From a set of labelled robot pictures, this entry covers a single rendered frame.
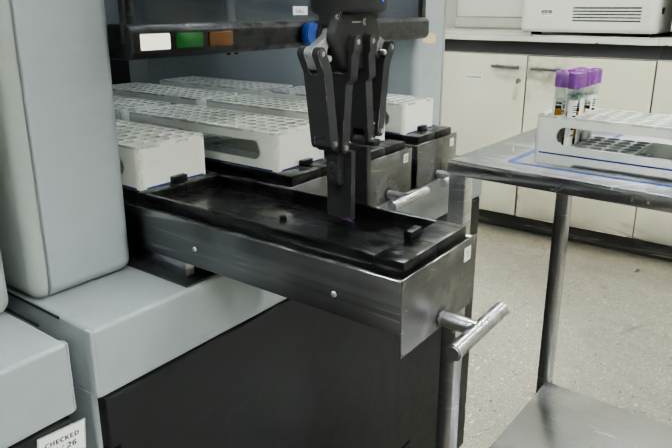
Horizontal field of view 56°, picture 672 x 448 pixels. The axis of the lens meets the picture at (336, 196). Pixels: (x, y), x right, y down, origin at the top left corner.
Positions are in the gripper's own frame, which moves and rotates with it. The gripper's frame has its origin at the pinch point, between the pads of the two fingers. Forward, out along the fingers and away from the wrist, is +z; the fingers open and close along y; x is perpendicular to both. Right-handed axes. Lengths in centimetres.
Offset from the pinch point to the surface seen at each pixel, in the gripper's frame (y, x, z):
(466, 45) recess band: -229, -96, 2
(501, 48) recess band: -229, -79, 2
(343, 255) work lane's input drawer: 10.2, 6.7, 3.3
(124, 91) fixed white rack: -21, -67, -2
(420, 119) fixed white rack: -41.5, -14.9, 1.2
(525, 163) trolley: -27.2, 8.6, 2.5
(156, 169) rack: 7.1, -21.8, 0.6
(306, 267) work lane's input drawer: 11.3, 3.4, 4.9
